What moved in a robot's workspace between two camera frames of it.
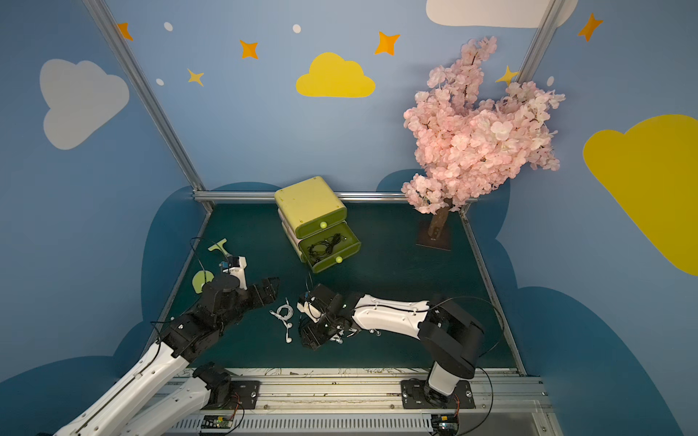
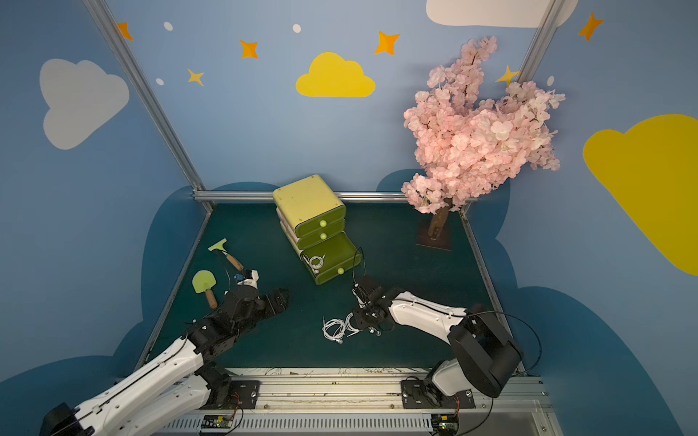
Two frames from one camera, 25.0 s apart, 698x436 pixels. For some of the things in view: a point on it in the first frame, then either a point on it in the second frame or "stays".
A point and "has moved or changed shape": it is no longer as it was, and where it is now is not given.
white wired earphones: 284,319 → 315,268
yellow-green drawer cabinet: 314,219 has moved or changed shape
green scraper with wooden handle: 220,246 stays
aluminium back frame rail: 274,195 stays
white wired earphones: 372,331 stays
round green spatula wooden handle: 199,279 stays
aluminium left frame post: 128,65 stays
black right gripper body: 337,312 → 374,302
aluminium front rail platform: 363,401 stays
